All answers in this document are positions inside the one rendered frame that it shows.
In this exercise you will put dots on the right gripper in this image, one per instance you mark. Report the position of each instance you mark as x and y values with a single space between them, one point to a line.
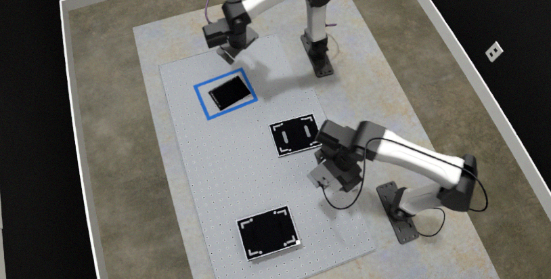
234 49

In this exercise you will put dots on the blue tape rectangle outline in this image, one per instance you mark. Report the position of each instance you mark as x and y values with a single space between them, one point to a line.
231 109

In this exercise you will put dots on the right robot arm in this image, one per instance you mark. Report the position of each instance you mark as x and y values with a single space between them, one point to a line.
240 13

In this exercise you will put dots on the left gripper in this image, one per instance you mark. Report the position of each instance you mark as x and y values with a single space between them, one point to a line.
336 167

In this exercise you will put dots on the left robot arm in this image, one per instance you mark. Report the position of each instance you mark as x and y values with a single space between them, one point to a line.
452 189

